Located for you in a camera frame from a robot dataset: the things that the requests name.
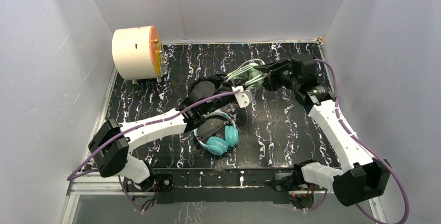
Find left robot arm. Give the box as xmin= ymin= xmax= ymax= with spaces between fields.
xmin=88 ymin=75 xmax=246 ymax=191

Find green headphones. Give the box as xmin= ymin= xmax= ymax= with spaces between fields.
xmin=237 ymin=63 xmax=265 ymax=89

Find green headphone cable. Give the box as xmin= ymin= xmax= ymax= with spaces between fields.
xmin=226 ymin=58 xmax=268 ymax=91

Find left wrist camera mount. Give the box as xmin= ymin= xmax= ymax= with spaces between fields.
xmin=232 ymin=86 xmax=255 ymax=108

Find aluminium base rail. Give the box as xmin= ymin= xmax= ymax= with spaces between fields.
xmin=61 ymin=168 xmax=366 ymax=223

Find cream cylindrical drum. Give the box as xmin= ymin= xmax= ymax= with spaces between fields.
xmin=111 ymin=25 xmax=164 ymax=81

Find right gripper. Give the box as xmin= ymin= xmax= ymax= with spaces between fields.
xmin=253 ymin=57 xmax=300 ymax=93

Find teal cat-ear headphones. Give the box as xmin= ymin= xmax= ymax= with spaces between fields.
xmin=193 ymin=110 xmax=239 ymax=156

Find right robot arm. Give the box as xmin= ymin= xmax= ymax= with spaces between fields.
xmin=256 ymin=54 xmax=391 ymax=206

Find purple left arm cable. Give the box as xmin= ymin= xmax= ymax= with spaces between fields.
xmin=66 ymin=90 xmax=241 ymax=213

